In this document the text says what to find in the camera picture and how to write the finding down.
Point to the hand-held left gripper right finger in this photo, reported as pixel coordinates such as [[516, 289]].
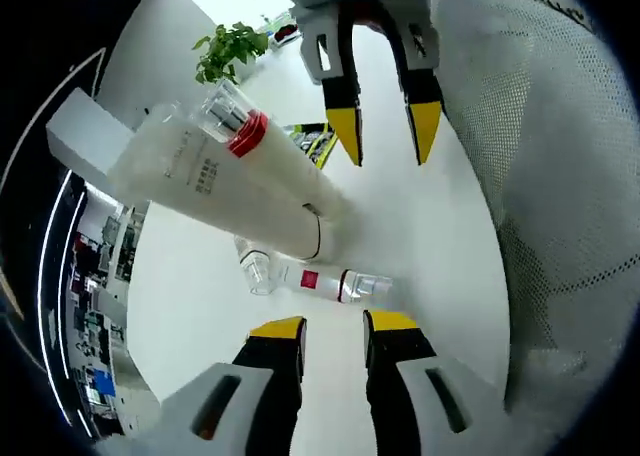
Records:
[[400, 401]]

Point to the green black skincare sachet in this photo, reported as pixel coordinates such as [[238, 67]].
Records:
[[317, 143]]

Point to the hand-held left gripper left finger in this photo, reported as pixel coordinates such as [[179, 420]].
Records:
[[260, 391]]

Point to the dark red object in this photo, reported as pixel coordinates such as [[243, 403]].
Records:
[[286, 32]]

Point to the white skincare tube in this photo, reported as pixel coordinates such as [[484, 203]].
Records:
[[225, 196]]

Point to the blue box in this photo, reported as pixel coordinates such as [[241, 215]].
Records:
[[102, 381]]

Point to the green potted plant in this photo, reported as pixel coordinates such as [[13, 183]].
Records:
[[230, 51]]

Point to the long curved light strip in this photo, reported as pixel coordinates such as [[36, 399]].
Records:
[[50, 276]]

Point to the red collar skincare pump bottle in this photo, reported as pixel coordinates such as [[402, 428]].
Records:
[[285, 156]]

